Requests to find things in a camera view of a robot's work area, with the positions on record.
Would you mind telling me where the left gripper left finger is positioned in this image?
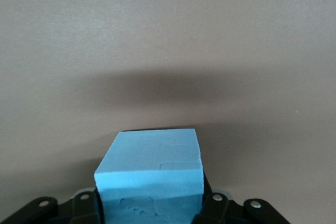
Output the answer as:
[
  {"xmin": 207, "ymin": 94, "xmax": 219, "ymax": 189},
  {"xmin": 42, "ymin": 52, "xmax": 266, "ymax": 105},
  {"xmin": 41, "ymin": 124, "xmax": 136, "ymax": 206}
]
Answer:
[{"xmin": 56, "ymin": 187, "xmax": 103, "ymax": 224}]

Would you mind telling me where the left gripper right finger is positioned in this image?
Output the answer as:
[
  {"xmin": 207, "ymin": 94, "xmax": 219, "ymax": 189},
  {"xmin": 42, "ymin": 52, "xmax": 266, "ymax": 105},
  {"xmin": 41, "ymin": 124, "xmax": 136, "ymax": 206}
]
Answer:
[{"xmin": 193, "ymin": 173, "xmax": 244, "ymax": 224}]

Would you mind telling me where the light blue foam block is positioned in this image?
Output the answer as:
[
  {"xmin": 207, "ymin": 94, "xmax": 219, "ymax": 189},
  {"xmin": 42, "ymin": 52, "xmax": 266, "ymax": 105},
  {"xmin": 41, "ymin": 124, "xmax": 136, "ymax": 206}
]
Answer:
[{"xmin": 93, "ymin": 129, "xmax": 205, "ymax": 224}]

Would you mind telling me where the brown table cover sheet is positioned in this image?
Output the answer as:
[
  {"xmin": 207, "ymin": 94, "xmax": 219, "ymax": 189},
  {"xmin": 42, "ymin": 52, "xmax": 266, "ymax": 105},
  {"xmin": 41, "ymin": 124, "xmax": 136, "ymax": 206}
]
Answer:
[{"xmin": 0, "ymin": 0, "xmax": 336, "ymax": 224}]

